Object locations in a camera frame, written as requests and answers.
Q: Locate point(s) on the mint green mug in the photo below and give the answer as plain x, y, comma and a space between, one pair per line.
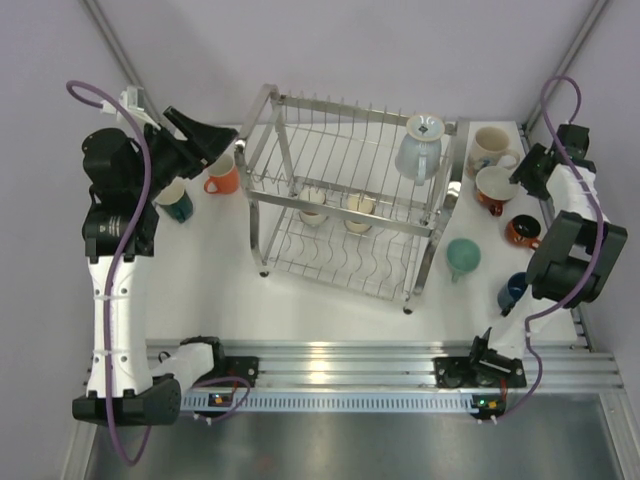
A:
463, 257

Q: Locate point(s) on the dark teal mug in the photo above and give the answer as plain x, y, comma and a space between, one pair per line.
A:
175, 201

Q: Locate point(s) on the white cup orange handle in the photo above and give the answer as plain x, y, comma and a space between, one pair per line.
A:
493, 189

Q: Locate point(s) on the stainless steel dish rack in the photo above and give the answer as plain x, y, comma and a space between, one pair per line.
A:
327, 203

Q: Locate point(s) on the cream floral mug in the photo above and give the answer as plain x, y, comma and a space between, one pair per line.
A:
489, 146

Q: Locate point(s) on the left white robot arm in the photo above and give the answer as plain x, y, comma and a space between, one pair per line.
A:
119, 230

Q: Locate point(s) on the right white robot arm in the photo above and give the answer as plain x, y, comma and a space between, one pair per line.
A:
571, 260

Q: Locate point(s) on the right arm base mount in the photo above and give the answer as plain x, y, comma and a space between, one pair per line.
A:
470, 372

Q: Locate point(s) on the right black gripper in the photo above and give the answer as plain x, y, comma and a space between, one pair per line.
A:
522, 174

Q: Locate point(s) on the orange cup black interior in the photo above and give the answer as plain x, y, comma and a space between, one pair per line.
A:
523, 231

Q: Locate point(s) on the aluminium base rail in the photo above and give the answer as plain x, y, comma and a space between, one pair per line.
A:
399, 366

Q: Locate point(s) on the navy blue mug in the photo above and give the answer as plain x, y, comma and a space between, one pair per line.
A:
511, 292

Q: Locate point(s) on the orange mug white interior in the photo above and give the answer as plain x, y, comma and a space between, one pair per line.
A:
222, 176

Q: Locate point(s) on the small cream steel tumbler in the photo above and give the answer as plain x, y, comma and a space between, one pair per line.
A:
360, 204

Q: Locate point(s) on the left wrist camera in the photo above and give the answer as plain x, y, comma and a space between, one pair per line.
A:
133, 100

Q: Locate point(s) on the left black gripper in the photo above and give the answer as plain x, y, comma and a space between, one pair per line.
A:
203, 145

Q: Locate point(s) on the white slotted cable duct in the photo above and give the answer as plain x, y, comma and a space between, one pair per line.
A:
340, 402

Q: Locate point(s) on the light blue mug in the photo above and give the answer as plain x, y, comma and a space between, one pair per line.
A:
419, 155

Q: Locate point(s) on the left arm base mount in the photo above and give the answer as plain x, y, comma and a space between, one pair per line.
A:
245, 367

